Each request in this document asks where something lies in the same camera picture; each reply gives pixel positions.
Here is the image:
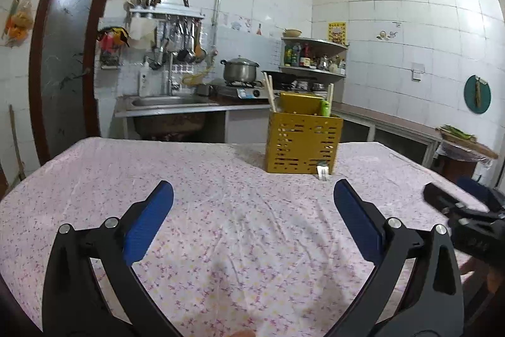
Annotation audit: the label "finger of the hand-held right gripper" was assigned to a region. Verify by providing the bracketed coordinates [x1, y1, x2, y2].
[458, 176, 505, 208]
[423, 183, 505, 221]

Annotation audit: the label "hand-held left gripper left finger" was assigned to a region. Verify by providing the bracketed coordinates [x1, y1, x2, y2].
[41, 180, 182, 337]

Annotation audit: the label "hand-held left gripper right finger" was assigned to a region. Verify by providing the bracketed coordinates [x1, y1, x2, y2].
[324, 179, 465, 337]

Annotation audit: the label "yellow slotted utensil holder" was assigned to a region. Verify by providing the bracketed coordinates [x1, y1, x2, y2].
[265, 92, 344, 175]

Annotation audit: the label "green frog handle fork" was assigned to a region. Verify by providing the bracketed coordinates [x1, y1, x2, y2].
[316, 100, 333, 180]

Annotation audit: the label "person's right hand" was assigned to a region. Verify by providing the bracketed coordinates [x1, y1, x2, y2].
[485, 266, 505, 294]

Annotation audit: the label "dark bin with plastic bag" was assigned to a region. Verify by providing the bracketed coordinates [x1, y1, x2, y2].
[431, 141, 495, 180]

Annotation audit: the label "wooden cutting board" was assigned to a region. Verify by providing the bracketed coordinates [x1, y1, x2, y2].
[436, 128, 499, 159]

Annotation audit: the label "green vegetables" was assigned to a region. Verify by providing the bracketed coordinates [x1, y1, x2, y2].
[439, 124, 477, 141]

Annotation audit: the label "floral tablecloth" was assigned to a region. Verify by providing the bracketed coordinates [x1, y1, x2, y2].
[0, 136, 505, 337]

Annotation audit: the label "round green hanging board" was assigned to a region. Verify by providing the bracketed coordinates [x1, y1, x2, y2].
[464, 74, 492, 114]

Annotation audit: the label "counter with cabinets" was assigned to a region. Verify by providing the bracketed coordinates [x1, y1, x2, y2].
[331, 102, 443, 169]

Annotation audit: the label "stainless steel sink unit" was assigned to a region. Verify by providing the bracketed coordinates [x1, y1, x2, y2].
[115, 95, 274, 141]

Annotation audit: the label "white soap bottle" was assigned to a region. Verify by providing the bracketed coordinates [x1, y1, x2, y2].
[138, 58, 152, 97]

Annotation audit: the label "stack of bowls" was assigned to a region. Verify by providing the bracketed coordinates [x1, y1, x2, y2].
[294, 80, 329, 91]

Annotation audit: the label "yellow mesh scrubber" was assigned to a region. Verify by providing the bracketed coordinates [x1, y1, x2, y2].
[181, 70, 211, 87]

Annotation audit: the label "metal faucet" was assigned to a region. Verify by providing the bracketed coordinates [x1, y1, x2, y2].
[158, 45, 179, 93]

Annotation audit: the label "wooden stick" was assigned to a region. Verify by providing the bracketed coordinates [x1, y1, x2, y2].
[9, 104, 27, 180]

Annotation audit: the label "gas stove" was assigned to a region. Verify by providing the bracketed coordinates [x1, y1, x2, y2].
[208, 80, 266, 101]

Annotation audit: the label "black wok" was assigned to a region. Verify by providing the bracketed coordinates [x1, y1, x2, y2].
[261, 70, 317, 82]

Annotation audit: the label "wooden door with frosted glass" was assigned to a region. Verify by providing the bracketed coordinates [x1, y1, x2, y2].
[29, 0, 120, 166]

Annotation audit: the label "steel pot with lid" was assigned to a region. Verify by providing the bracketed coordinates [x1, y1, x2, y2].
[220, 55, 260, 83]

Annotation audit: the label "wooden spoon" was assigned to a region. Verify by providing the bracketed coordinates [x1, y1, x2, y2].
[194, 19, 207, 60]

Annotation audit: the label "white hanging cloth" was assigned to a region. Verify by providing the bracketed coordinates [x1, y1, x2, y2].
[129, 18, 157, 50]

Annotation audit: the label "corner wall shelf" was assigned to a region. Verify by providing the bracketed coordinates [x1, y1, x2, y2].
[279, 36, 350, 79]

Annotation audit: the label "white wall hooks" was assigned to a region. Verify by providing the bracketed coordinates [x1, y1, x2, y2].
[376, 21, 403, 42]

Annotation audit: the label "wire basket with coloured bags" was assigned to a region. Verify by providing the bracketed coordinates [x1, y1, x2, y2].
[97, 27, 129, 69]

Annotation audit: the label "yellow wall picture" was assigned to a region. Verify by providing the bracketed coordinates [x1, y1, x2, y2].
[328, 21, 347, 45]

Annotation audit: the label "metal wall shelf rack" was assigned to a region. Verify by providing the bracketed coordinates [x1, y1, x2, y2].
[128, 5, 206, 20]

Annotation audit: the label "orange plastic bags on wall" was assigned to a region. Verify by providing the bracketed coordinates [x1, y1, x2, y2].
[4, 0, 34, 46]

